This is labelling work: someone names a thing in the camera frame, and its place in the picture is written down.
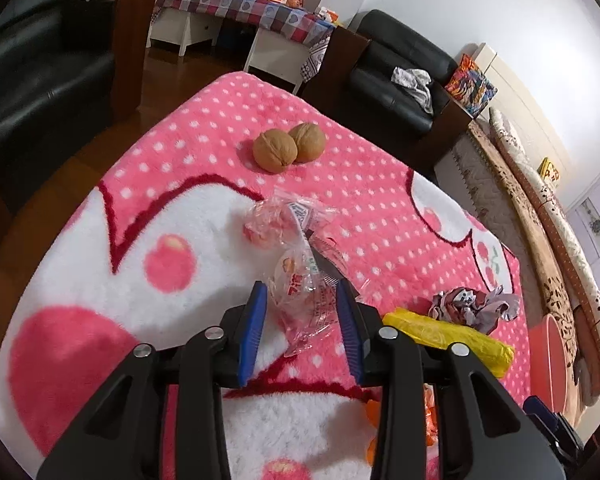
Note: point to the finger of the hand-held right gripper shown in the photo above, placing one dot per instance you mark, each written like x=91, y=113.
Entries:
x=567, y=440
x=537, y=408

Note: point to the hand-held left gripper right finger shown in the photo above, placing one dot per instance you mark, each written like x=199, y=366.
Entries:
x=350, y=340

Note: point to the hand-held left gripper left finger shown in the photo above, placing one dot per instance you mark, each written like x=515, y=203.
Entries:
x=252, y=340

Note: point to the pink plastic bucket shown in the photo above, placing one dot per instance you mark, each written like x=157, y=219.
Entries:
x=547, y=360

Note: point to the clear plastic wrapper red print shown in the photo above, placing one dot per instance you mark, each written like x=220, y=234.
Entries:
x=300, y=285

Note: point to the yellow plastic bag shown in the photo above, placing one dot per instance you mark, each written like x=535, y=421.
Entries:
x=445, y=337

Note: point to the orange white snack wrapper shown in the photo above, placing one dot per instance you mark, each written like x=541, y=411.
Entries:
x=430, y=417

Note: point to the maroon snack wrapper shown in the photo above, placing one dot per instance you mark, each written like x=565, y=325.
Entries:
x=472, y=307

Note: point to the clear plastic wrapper pink content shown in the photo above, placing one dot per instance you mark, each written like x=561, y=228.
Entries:
x=270, y=220

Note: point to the brown leaf pattern blanket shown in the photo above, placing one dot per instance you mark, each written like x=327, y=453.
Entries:
x=540, y=260

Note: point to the floral quilt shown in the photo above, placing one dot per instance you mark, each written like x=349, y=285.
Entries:
x=575, y=260

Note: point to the brown walnut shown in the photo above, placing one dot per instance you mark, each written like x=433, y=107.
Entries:
x=275, y=151
x=309, y=141

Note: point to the pink polka dot blanket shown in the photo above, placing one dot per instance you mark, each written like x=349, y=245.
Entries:
x=180, y=160

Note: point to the bed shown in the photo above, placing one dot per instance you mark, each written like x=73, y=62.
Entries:
x=470, y=175

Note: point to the yellow cushion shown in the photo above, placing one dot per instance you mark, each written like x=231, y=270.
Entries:
x=549, y=170

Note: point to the black leather armchair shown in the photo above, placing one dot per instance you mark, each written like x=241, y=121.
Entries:
x=390, y=90

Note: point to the white grey crumpled cloth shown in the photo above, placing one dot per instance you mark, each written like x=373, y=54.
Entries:
x=412, y=85

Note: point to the colourful printed cushion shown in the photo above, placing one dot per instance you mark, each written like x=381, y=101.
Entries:
x=472, y=85

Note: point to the white side table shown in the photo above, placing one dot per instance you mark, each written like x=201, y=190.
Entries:
x=275, y=55

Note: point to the cream bed headboard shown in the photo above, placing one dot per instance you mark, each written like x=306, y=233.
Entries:
x=520, y=95

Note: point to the small orange white box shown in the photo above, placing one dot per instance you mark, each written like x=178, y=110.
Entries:
x=328, y=15

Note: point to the checkered tablecloth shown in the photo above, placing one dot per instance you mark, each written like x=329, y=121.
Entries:
x=240, y=7

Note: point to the black leather sofa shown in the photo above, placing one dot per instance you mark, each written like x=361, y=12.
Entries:
x=45, y=70

